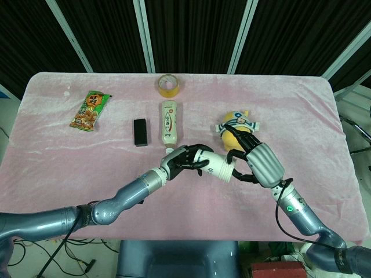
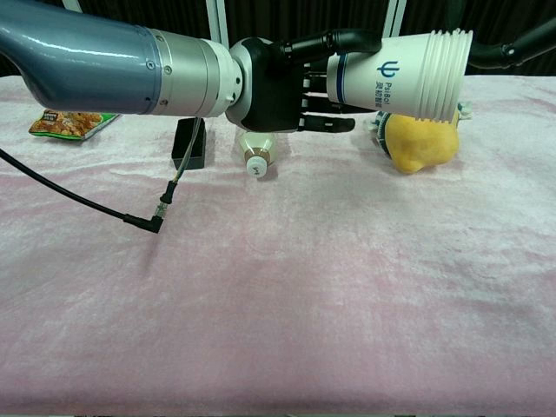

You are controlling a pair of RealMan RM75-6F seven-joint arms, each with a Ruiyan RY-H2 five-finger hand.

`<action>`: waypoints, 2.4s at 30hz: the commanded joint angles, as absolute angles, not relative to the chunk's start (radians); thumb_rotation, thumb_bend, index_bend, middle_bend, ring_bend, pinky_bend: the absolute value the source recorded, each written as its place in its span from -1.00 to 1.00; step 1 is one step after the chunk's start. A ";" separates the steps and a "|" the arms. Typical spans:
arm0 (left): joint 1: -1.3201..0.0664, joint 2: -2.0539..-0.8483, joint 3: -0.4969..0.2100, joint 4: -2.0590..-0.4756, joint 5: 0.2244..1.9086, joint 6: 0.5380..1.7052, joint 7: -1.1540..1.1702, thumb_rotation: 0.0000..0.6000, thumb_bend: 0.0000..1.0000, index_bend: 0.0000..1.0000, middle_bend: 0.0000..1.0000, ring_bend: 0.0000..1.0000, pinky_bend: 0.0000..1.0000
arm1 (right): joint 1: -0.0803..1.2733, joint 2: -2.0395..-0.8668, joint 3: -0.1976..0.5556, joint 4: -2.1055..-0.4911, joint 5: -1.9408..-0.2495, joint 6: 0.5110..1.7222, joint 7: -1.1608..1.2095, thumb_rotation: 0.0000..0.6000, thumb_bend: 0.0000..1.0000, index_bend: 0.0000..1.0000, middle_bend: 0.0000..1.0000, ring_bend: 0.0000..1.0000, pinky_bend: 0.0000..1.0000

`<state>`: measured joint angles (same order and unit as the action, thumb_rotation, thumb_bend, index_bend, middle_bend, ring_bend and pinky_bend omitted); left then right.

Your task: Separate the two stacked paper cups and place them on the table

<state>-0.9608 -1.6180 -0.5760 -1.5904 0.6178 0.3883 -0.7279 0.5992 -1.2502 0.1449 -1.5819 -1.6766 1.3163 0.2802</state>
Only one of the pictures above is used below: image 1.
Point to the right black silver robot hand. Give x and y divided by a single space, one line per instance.
265 165

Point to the pink velvet tablecloth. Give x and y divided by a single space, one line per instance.
185 202

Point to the black rectangular box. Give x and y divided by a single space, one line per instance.
140 132

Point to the green orange snack bag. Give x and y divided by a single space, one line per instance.
90 111

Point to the white sauce bottle red label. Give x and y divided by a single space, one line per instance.
170 121

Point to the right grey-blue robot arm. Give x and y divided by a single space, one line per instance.
307 220

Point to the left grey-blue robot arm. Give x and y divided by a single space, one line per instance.
110 208

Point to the green cloth bundle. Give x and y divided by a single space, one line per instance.
278 249

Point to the yellow plush toy striped shirt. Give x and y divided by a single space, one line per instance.
232 118

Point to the metal chair frame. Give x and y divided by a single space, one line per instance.
358 127

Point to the white aluminium partition post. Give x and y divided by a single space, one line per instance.
71 36
347 40
242 37
145 34

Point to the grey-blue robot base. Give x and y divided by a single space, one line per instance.
178 260

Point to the yellow clear tape roll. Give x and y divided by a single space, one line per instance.
167 89

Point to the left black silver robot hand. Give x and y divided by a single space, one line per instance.
175 159

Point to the red box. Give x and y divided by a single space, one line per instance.
278 270

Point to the white paper cup blue logo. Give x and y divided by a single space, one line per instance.
216 165

